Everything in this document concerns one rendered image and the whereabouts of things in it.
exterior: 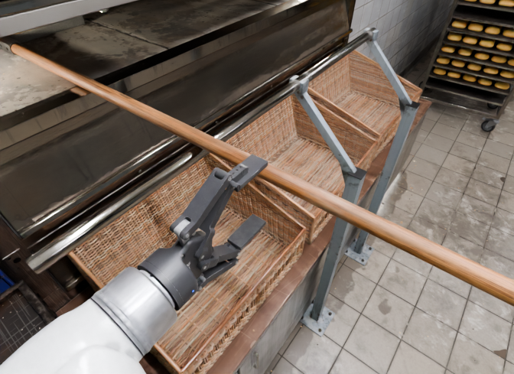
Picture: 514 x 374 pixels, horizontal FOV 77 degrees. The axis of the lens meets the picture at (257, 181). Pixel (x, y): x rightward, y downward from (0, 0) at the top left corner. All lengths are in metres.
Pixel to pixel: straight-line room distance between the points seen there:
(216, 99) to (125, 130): 0.36
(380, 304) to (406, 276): 0.24
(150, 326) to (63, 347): 0.08
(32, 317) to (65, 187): 0.32
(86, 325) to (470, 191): 2.49
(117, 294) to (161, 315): 0.05
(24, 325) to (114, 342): 0.50
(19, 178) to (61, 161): 0.10
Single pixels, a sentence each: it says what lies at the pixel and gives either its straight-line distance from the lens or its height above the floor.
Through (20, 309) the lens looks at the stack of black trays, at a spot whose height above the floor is 0.90.
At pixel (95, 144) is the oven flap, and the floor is 1.04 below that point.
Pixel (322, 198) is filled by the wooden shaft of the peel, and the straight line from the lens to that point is 0.52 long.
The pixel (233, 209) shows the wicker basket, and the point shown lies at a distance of 1.29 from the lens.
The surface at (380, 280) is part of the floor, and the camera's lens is 1.92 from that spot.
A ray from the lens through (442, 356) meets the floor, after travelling 1.85.
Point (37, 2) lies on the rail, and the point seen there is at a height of 1.42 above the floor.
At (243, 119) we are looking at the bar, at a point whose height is 1.17.
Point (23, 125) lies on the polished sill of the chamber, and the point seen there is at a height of 1.17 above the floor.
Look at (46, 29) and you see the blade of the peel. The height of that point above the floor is 1.20.
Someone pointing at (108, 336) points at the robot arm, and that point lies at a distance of 0.39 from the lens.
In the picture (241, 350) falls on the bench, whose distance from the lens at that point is 1.05.
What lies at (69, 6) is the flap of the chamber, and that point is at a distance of 0.70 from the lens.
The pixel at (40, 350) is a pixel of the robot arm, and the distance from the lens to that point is 0.39.
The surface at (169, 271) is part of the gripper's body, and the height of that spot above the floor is 1.23.
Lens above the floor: 1.57
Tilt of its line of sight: 44 degrees down
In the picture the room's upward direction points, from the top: straight up
